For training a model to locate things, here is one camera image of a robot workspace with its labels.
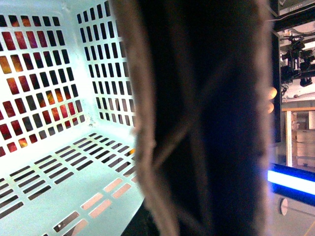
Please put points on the brown basket handle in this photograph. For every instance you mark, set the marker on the brown basket handle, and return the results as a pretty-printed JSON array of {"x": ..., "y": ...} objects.
[{"x": 200, "y": 72}]

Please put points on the light blue plastic basket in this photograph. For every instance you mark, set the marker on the light blue plastic basket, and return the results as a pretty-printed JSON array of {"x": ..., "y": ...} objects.
[{"x": 66, "y": 117}]

